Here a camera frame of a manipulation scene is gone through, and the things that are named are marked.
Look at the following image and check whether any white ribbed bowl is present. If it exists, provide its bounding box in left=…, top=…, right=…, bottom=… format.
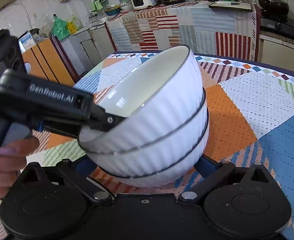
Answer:
left=78, top=45, right=203, bottom=154
left=89, top=103, right=209, bottom=187
left=87, top=95, right=209, bottom=178

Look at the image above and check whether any person's left hand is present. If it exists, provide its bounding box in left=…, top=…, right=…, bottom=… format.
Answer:
left=0, top=133, right=39, bottom=199

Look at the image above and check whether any orange wooden chair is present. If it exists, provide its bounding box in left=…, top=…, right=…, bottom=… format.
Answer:
left=22, top=37, right=80, bottom=86

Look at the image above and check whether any silver refrigerator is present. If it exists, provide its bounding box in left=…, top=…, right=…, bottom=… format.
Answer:
left=18, top=28, right=49, bottom=53

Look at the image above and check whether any patchwork tablecloth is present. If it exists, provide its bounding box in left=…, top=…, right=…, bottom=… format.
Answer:
left=0, top=51, right=294, bottom=240

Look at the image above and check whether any green plastic bag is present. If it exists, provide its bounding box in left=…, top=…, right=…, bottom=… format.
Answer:
left=51, top=14, right=70, bottom=41

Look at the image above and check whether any striped counter cover cloth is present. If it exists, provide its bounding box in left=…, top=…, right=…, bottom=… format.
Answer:
left=106, top=1, right=261, bottom=61

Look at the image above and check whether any gas stove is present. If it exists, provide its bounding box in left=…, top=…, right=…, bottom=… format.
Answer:
left=260, top=18, right=294, bottom=40

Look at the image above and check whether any cutting board with knife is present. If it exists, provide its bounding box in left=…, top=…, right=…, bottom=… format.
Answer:
left=208, top=1, right=253, bottom=12

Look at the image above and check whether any black wok pot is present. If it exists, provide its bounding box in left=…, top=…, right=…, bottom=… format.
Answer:
left=258, top=0, right=289, bottom=21

